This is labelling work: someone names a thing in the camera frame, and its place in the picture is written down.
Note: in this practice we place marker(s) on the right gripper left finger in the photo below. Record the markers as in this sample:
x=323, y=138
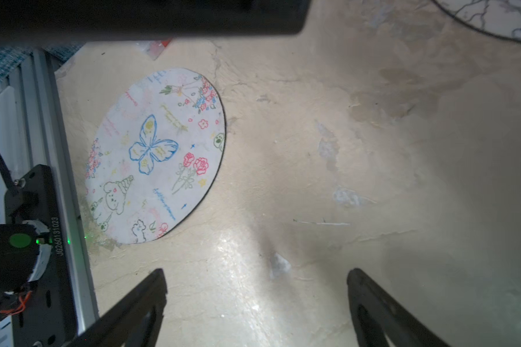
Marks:
x=135, y=320

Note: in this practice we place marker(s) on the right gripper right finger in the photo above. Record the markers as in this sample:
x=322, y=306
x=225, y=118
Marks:
x=378, y=319

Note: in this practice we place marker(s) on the white butterfly coaster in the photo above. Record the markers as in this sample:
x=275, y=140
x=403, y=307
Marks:
x=155, y=156

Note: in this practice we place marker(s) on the green white cabbage coaster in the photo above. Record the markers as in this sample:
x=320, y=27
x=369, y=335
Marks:
x=498, y=18

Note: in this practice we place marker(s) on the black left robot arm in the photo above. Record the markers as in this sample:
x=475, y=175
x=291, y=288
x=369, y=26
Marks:
x=60, y=21

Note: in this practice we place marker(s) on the small clear plastic box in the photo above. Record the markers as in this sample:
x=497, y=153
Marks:
x=153, y=48

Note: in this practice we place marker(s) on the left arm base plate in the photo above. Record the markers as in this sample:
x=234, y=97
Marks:
x=46, y=314

